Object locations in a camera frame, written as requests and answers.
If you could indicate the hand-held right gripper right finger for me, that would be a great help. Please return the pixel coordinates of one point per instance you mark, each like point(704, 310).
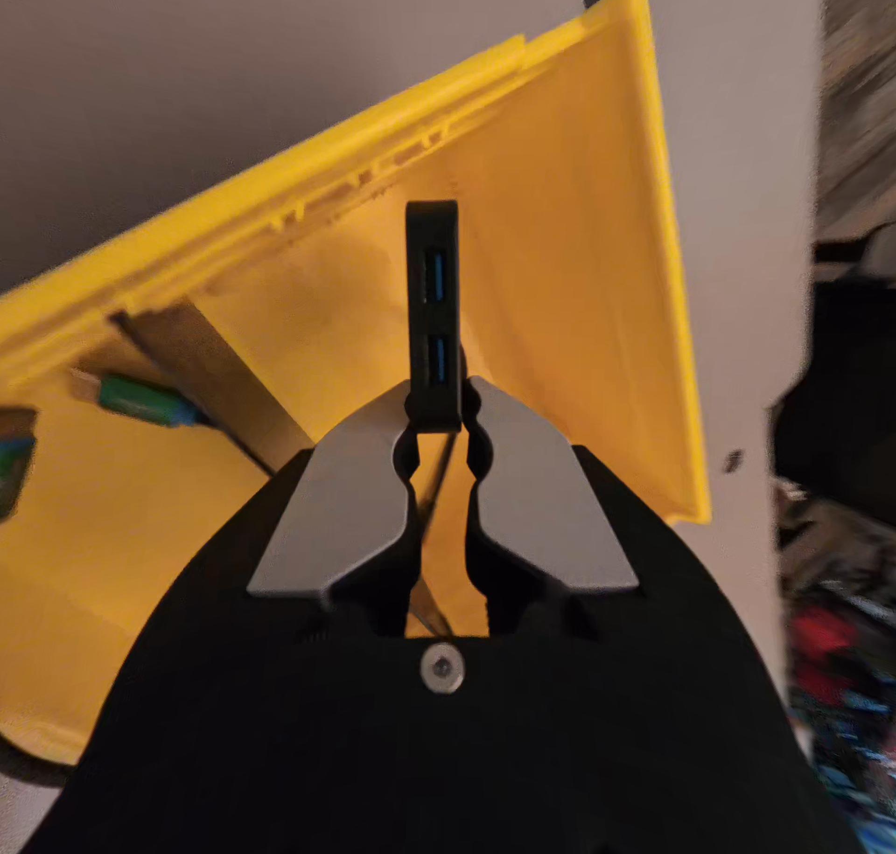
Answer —
point(546, 504)

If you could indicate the yellow plastic bin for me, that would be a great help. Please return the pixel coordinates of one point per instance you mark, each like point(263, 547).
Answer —
point(560, 238)

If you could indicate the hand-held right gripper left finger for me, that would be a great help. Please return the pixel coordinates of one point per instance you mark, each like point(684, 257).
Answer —
point(350, 511)

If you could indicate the black usb hub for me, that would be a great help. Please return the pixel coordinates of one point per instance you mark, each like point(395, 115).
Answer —
point(416, 308)

